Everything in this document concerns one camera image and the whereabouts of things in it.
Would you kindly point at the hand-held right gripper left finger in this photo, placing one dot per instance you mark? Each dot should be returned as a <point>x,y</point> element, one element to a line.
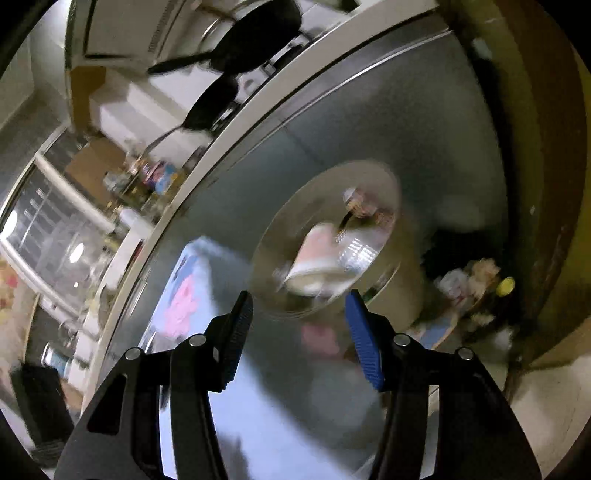
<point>238,332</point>

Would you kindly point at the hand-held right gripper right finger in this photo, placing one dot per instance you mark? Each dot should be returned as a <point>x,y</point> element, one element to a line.
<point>364,341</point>

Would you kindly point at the beige waste bin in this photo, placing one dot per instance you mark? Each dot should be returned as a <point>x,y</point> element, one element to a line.
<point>406,286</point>

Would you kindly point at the white paper noodle cup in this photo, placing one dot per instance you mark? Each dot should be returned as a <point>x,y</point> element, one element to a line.
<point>314,263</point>

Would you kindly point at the cluttered pile of bags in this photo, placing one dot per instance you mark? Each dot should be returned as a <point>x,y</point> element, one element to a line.
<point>466,286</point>

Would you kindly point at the yellow round object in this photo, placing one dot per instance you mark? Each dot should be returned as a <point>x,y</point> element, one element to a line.
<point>505,286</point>

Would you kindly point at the large cooking oil bottle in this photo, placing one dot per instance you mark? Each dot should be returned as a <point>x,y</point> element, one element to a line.
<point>161,179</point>

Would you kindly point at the barred window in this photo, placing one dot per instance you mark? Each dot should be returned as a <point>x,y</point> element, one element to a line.
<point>51,230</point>

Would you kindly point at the kitchen counter with grey cabinets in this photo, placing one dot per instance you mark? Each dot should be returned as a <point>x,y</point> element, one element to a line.
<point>346,115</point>

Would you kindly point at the black frying pan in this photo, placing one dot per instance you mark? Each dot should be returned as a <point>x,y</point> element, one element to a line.
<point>212,106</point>

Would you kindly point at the gas stove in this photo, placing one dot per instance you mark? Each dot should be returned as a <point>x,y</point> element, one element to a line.
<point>277,60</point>

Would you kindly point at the black wok with lid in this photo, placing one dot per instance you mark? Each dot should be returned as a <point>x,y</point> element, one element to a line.
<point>258,37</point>

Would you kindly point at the white range hood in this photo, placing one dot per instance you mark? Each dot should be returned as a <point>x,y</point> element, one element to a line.
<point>124,27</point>

